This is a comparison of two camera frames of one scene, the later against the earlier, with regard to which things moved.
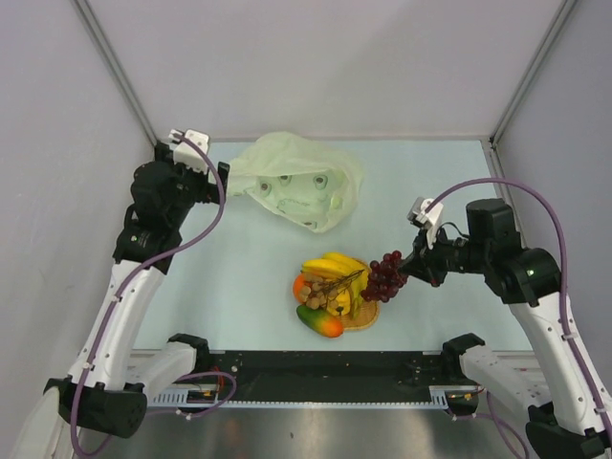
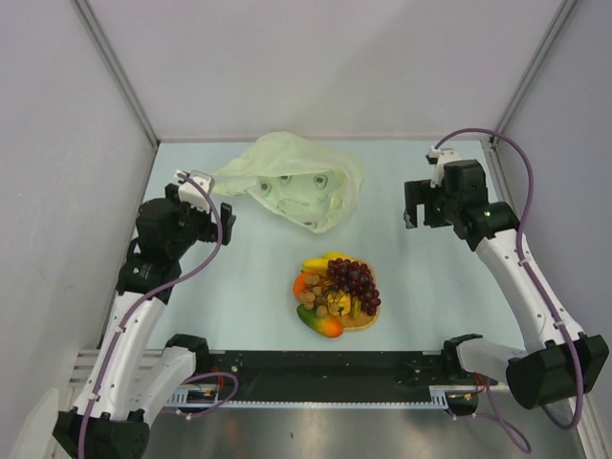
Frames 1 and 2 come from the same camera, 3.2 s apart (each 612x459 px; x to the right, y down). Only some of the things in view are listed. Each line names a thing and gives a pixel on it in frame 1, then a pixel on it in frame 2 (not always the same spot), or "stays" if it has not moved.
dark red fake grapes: (384, 278) -> (355, 278)
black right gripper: (424, 264) -> (417, 193)
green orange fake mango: (320, 321) stays
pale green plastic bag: (313, 186) stays
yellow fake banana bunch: (333, 266) stays
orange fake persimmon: (297, 283) stays
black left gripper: (207, 191) -> (210, 229)
